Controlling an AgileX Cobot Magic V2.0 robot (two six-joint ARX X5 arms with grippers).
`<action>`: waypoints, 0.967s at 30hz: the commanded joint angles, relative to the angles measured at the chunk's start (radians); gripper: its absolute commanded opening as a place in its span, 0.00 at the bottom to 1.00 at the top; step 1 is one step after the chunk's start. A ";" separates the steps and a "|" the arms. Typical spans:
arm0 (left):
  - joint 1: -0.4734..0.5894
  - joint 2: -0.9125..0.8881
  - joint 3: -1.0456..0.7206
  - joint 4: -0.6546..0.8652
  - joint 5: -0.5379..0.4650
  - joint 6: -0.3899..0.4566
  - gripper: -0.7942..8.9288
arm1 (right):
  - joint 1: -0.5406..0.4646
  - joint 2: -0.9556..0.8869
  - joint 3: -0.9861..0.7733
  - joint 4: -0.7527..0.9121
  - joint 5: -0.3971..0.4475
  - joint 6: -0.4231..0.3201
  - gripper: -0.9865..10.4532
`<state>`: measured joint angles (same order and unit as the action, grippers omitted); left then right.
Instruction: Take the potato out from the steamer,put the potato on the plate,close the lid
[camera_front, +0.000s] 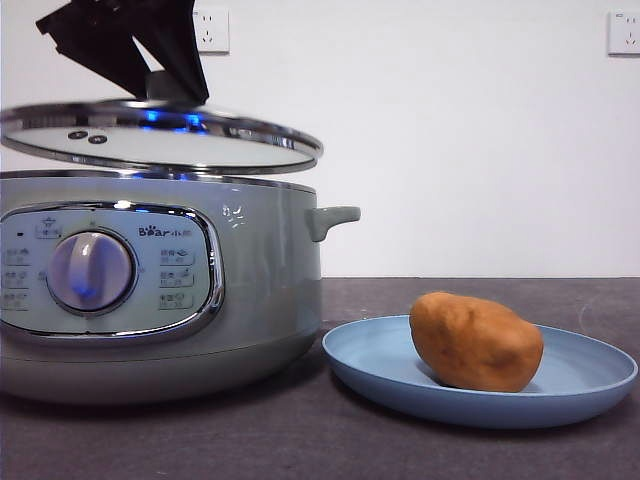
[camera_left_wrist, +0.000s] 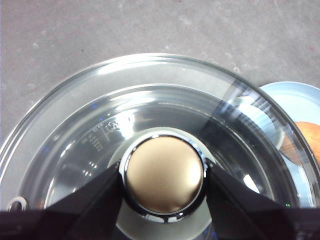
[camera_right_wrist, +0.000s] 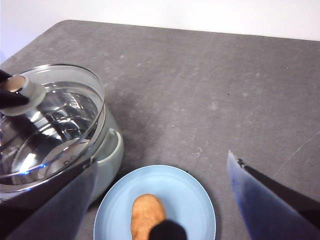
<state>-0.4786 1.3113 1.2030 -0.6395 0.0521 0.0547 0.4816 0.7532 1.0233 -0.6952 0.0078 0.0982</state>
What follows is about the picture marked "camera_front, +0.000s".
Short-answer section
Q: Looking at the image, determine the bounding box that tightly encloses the glass lid with green knob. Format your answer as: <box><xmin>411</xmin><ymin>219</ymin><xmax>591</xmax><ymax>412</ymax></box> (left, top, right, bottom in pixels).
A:
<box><xmin>0</xmin><ymin>71</ymin><xmax>324</xmax><ymax>176</ymax></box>

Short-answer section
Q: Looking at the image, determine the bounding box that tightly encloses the brown potato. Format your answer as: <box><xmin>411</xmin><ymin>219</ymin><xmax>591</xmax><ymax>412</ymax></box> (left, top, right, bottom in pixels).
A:
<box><xmin>408</xmin><ymin>291</ymin><xmax>545</xmax><ymax>394</ymax></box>

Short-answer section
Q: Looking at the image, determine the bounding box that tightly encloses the pale green electric steamer pot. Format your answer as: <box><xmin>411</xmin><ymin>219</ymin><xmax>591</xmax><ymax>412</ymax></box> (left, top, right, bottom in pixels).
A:
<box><xmin>0</xmin><ymin>169</ymin><xmax>362</xmax><ymax>406</ymax></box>

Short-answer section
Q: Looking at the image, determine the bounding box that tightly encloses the white wall socket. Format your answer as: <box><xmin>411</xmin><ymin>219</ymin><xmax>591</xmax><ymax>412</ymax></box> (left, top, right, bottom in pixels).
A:
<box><xmin>607</xmin><ymin>10</ymin><xmax>640</xmax><ymax>56</ymax></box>
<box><xmin>192</xmin><ymin>7</ymin><xmax>231</xmax><ymax>55</ymax></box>

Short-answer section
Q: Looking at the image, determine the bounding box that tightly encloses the blue round plate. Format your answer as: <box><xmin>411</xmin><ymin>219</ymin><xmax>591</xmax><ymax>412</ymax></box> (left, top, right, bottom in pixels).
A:
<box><xmin>320</xmin><ymin>313</ymin><xmax>640</xmax><ymax>430</ymax></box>

